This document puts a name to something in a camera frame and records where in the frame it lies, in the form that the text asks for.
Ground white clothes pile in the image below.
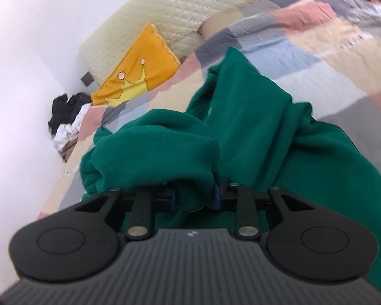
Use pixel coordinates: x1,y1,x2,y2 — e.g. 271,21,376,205
52,103,92,151

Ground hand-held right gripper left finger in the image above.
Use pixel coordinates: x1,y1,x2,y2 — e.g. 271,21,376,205
73,182,178,240

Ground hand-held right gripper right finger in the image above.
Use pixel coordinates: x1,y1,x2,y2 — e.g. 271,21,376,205
213,181,319,240

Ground yellow crown pillow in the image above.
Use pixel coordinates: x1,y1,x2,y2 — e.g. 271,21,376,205
90,23,181,108

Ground black clothes pile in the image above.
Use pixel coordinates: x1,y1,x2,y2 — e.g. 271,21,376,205
47,92,92,134

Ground cream quilted headboard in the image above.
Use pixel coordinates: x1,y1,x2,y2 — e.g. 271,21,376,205
78,0,351,80

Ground patchwork checked blanket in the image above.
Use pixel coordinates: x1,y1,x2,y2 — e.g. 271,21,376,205
36,0,381,221

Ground green hoodie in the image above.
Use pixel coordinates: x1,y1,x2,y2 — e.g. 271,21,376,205
79,46,381,296

